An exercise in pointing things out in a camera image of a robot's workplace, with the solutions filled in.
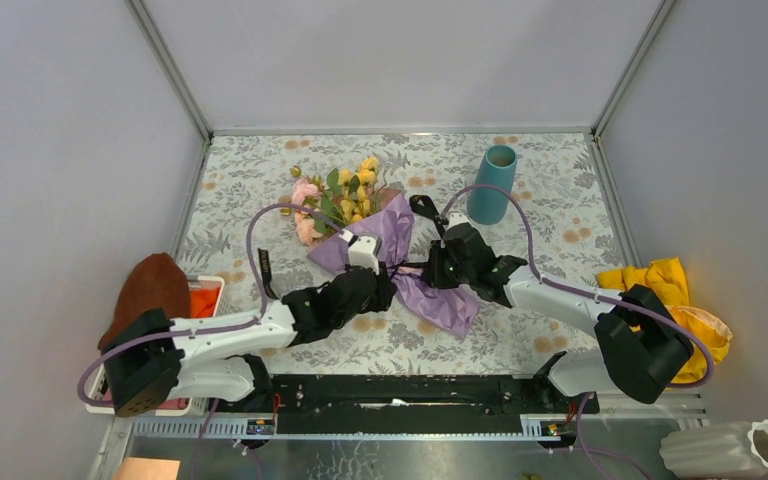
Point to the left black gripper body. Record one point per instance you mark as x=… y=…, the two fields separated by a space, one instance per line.
x=378 y=301

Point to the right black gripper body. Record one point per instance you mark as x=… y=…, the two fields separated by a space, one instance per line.
x=445 y=273

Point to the purple wrapping paper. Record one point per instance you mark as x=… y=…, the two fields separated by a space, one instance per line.
x=452 y=310

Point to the yellow flower stems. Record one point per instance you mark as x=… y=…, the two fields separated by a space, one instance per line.
x=349 y=196

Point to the pink flower stems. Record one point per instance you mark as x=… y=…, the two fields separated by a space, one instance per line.
x=307 y=191

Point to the pink wrapping paper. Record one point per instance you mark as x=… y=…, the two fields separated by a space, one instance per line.
x=390 y=195

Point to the black ribbon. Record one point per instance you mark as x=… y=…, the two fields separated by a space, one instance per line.
x=265 y=266

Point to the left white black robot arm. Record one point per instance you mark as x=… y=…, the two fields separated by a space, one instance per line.
x=156 y=358

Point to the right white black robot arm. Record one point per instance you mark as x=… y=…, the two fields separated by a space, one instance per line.
x=640 y=349

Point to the teal cylindrical vase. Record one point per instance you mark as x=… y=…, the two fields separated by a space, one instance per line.
x=487 y=204

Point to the white ribbed vase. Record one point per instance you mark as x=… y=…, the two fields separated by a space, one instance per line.
x=733 y=450

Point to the floral patterned table mat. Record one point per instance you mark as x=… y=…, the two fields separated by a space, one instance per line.
x=558 y=194

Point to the white plastic basket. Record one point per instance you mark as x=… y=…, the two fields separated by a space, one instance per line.
x=98 y=388

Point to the orange cloth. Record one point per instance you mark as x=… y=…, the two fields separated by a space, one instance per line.
x=204 y=302

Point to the brown cloth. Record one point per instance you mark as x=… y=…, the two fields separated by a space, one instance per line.
x=155 y=282

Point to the yellow cloth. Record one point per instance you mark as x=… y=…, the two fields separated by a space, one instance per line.
x=667 y=278

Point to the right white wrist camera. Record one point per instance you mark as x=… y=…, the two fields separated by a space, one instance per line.
x=454 y=219

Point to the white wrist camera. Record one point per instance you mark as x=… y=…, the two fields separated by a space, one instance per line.
x=454 y=219
x=362 y=250

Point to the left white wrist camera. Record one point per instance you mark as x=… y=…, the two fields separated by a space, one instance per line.
x=362 y=250

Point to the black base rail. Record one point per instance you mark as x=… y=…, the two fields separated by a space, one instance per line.
x=411 y=405

